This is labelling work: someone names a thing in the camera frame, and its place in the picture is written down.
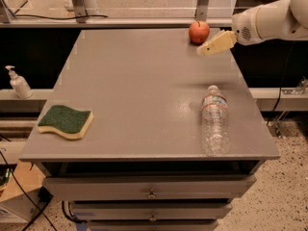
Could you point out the white pump dispenser bottle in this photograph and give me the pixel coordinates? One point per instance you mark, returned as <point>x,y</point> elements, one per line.
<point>19,84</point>

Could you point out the middle grey drawer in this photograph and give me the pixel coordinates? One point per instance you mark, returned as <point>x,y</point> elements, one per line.
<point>151,211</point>

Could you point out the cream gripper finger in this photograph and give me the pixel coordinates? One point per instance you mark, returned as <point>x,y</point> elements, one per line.
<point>217,35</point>
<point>224,42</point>

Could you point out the red apple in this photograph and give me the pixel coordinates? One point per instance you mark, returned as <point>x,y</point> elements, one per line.
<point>199,31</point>

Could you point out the left metal bracket post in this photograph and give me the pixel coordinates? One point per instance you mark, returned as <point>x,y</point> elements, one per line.
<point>79,10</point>

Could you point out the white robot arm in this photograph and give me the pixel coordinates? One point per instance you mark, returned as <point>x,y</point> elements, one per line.
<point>282,19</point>

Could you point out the green and yellow sponge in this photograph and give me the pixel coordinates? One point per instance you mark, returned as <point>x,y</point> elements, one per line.
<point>66,122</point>

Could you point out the clear plastic water bottle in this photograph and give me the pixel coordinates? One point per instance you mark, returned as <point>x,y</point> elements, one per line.
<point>215,136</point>

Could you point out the cardboard box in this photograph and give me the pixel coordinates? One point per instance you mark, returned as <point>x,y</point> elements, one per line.
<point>16,200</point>

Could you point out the metal bracket post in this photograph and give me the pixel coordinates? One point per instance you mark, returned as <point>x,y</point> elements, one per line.
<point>201,9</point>
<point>79,10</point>

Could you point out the right metal bracket post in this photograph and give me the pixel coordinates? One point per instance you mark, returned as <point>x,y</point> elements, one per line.
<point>201,9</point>

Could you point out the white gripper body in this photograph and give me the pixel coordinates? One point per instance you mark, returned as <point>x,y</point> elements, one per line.
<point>244,28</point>

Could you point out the grey drawer cabinet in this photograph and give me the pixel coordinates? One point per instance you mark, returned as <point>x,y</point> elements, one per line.
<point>145,88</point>

